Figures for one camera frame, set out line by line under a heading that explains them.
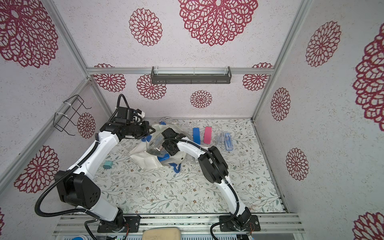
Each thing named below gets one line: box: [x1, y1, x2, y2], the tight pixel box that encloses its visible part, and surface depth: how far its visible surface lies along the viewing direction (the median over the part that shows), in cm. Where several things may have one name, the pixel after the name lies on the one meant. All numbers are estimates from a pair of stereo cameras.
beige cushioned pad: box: [142, 227, 181, 240], surface depth 70 cm
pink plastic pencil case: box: [203, 126, 213, 145], surface depth 112 cm
